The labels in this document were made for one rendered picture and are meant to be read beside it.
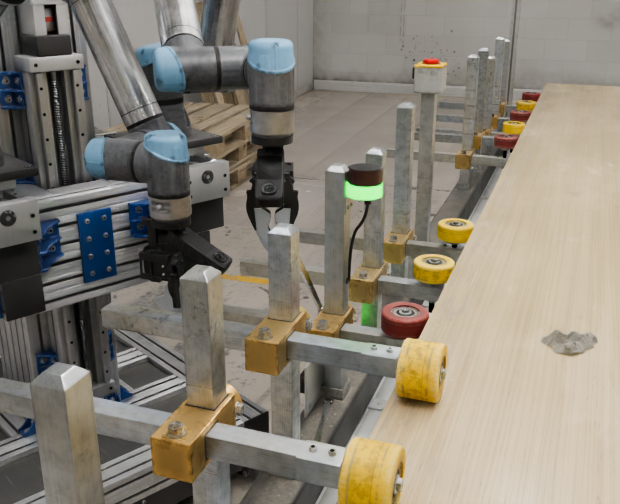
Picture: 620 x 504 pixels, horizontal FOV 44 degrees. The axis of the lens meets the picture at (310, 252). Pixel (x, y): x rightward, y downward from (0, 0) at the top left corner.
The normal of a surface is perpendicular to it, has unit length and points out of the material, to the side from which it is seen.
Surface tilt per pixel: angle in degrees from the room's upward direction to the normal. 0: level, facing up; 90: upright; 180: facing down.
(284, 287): 90
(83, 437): 90
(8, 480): 0
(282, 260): 90
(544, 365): 0
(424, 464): 0
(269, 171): 33
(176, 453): 90
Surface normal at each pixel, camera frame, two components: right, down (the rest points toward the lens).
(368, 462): -0.18, -0.61
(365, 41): -0.31, 0.33
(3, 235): 0.66, 0.26
